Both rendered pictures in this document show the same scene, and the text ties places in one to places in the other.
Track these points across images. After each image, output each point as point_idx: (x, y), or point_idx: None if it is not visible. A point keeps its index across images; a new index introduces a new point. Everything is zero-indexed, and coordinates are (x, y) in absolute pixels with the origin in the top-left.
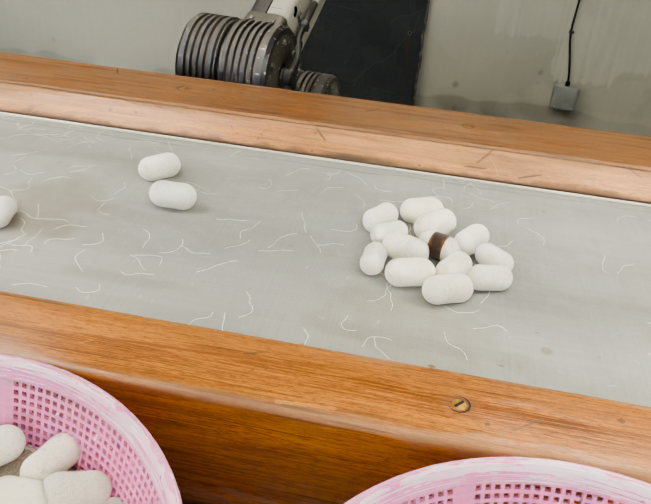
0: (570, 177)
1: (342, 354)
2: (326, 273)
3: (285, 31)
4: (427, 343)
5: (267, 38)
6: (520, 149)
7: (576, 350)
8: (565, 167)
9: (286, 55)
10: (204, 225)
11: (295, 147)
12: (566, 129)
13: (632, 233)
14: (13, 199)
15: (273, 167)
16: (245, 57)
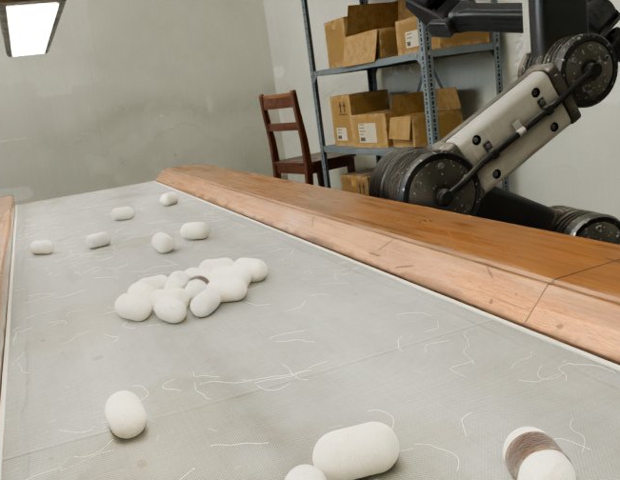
0: (432, 270)
1: None
2: None
3: (442, 155)
4: (70, 331)
5: (414, 160)
6: (416, 239)
7: (110, 365)
8: (434, 259)
9: (449, 177)
10: (151, 261)
11: (296, 230)
12: (524, 230)
13: (384, 325)
14: (107, 234)
15: (261, 241)
16: (396, 176)
